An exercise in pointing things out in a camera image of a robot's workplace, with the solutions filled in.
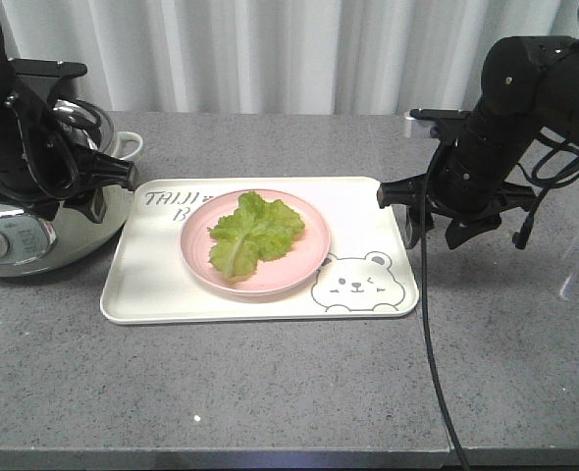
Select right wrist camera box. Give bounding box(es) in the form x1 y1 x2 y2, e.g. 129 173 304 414
403 108 471 144

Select green lettuce leaf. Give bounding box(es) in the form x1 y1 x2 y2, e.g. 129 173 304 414
209 191 305 281

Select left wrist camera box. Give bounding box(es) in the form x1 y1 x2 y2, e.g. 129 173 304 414
10 58 87 101

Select pale green electric cooking pot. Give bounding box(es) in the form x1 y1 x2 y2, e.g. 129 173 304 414
0 98 144 277

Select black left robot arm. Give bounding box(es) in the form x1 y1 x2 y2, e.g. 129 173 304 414
0 24 136 224

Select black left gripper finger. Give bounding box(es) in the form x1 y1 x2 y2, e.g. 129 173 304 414
62 188 107 224
80 151 138 190

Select black hanging cable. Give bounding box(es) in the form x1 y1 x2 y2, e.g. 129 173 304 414
406 0 579 471

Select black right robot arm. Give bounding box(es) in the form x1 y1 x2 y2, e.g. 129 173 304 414
377 36 579 249

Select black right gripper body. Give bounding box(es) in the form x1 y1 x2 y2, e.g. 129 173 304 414
425 136 534 221

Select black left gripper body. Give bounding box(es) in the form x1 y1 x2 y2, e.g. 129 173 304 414
0 87 93 211

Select cream bear serving tray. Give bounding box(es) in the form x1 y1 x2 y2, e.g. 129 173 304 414
100 177 419 325

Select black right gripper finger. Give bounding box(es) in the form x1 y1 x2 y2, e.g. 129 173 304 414
445 215 500 249
376 176 427 210

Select pink round plate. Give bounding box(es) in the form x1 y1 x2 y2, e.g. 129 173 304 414
181 188 332 297

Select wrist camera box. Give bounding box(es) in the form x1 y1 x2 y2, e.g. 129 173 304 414
10 58 87 101
403 108 471 144

